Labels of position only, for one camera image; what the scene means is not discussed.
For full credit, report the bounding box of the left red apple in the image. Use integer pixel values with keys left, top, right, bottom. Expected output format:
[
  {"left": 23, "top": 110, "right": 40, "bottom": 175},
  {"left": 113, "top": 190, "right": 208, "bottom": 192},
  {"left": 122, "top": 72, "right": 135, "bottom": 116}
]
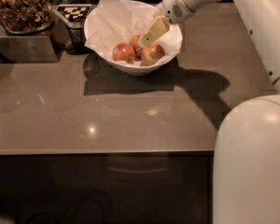
[{"left": 112, "top": 43, "right": 135, "bottom": 64}]

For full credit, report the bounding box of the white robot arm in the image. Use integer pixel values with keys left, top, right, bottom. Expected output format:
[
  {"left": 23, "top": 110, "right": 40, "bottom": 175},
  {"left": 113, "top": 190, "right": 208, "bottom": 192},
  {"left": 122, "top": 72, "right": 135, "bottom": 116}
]
[{"left": 161, "top": 0, "right": 280, "bottom": 224}]

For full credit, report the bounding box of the white paper liner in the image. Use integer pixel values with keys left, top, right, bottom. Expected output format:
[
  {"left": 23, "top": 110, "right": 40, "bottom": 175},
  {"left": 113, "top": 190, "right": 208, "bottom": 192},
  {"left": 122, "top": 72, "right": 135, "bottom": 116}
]
[{"left": 84, "top": 0, "right": 182, "bottom": 65}]

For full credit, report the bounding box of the black container with marker tag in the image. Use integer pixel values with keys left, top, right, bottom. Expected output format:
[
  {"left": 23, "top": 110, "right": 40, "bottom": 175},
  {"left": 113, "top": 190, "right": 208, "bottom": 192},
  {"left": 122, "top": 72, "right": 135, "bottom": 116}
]
[{"left": 54, "top": 4, "right": 92, "bottom": 54}]

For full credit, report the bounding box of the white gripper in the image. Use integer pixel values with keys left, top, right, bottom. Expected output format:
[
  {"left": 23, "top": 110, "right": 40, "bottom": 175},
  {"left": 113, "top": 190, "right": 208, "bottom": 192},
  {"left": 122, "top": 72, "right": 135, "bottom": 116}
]
[{"left": 138, "top": 0, "right": 207, "bottom": 48}]

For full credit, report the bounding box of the white ceramic bowl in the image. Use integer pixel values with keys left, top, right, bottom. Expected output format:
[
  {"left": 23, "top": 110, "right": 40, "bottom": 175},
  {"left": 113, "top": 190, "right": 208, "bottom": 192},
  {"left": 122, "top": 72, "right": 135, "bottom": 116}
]
[{"left": 84, "top": 0, "right": 183, "bottom": 76}]

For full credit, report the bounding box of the stainless steel box stand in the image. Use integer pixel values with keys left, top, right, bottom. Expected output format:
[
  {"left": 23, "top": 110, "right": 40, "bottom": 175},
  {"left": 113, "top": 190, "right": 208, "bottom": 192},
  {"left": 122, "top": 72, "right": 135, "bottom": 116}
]
[{"left": 0, "top": 19, "right": 69, "bottom": 63}]

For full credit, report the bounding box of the middle back red apple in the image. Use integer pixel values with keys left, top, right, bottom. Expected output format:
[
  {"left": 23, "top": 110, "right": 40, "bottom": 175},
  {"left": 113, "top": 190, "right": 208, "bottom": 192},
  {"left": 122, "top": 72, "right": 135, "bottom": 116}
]
[{"left": 130, "top": 35, "right": 142, "bottom": 60}]

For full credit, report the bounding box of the glass jar of nuts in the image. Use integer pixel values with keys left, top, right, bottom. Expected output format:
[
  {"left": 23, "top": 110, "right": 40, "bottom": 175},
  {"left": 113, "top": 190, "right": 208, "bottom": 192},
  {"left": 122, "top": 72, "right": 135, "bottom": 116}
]
[{"left": 0, "top": 0, "right": 53, "bottom": 35}]

